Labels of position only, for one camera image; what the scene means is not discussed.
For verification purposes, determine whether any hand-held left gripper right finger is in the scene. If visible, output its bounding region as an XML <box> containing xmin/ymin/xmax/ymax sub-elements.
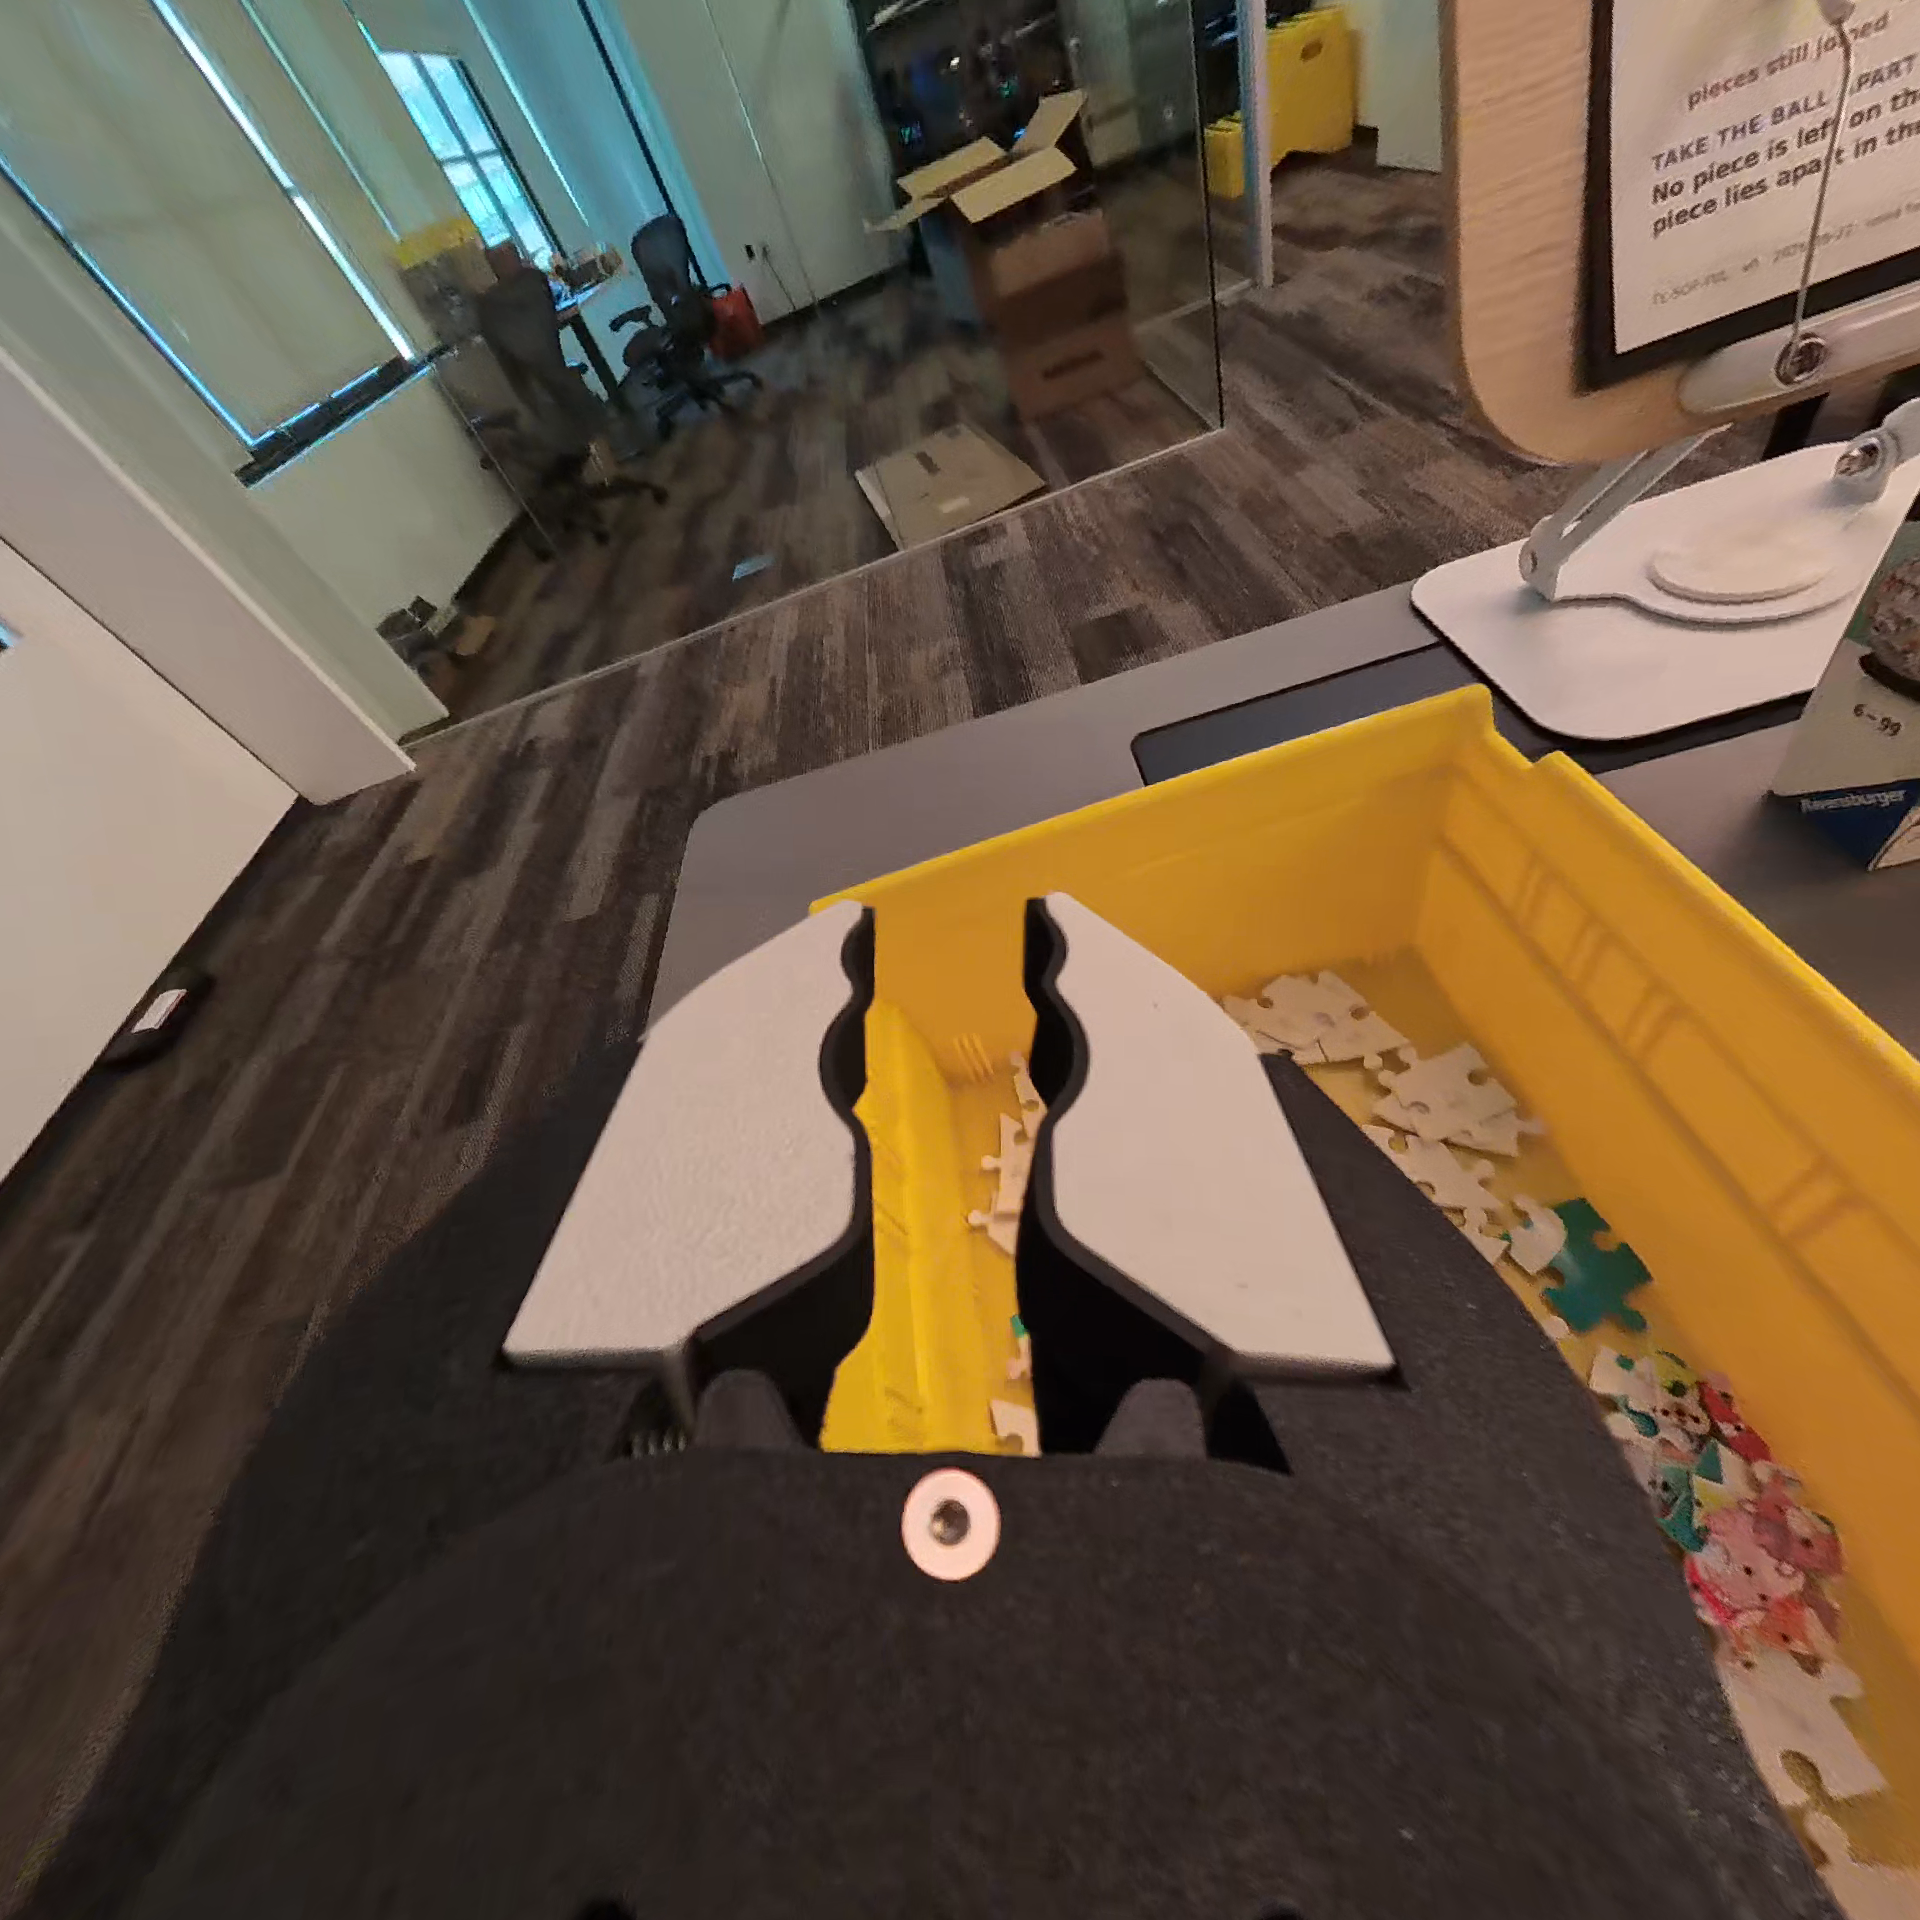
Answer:
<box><xmin>1016</xmin><ymin>891</ymin><xmax>1398</xmax><ymax>1443</ymax></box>

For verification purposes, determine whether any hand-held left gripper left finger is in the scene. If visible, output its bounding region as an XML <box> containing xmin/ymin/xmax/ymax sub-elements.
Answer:
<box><xmin>505</xmin><ymin>900</ymin><xmax>879</xmax><ymax>1443</ymax></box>

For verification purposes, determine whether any pile of puzzle pieces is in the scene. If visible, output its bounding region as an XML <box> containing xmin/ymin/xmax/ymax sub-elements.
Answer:
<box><xmin>961</xmin><ymin>966</ymin><xmax>1920</xmax><ymax>1920</ymax></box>

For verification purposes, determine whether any yellow plastic bin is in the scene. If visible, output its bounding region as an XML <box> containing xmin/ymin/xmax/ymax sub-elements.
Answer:
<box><xmin>811</xmin><ymin>686</ymin><xmax>1920</xmax><ymax>1920</ymax></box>

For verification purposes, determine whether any colourful puzzle box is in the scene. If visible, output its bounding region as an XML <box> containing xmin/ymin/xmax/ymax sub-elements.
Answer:
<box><xmin>1771</xmin><ymin>525</ymin><xmax>1920</xmax><ymax>877</ymax></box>

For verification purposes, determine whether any white stand base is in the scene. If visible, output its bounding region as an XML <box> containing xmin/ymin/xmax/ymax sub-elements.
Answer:
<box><xmin>1411</xmin><ymin>384</ymin><xmax>1920</xmax><ymax>744</ymax></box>

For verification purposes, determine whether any flat cardboard sheet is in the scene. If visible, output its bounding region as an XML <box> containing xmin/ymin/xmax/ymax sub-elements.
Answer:
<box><xmin>854</xmin><ymin>421</ymin><xmax>1051</xmax><ymax>552</ymax></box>

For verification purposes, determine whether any black office chair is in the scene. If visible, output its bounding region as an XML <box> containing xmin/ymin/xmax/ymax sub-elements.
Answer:
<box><xmin>611</xmin><ymin>211</ymin><xmax>771</xmax><ymax>436</ymax></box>
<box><xmin>467</xmin><ymin>247</ymin><xmax>676</xmax><ymax>558</ymax></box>

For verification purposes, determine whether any closed cardboard box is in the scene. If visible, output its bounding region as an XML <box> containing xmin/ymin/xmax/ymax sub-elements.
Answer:
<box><xmin>993</xmin><ymin>285</ymin><xmax>1147</xmax><ymax>422</ymax></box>

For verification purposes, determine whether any open cardboard box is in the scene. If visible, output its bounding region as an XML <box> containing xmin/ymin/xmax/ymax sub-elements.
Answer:
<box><xmin>880</xmin><ymin>92</ymin><xmax>1128</xmax><ymax>318</ymax></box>

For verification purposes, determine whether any wooden easel board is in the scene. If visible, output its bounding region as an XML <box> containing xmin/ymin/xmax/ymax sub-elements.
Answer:
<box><xmin>1450</xmin><ymin>0</ymin><xmax>1920</xmax><ymax>467</ymax></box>

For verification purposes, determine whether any yellow floor sign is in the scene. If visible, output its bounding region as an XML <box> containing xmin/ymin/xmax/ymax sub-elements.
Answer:
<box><xmin>1200</xmin><ymin>0</ymin><xmax>1358</xmax><ymax>204</ymax></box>

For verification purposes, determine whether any printed instruction sheet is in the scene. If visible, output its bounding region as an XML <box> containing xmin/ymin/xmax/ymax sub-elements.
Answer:
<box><xmin>1585</xmin><ymin>0</ymin><xmax>1920</xmax><ymax>385</ymax></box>

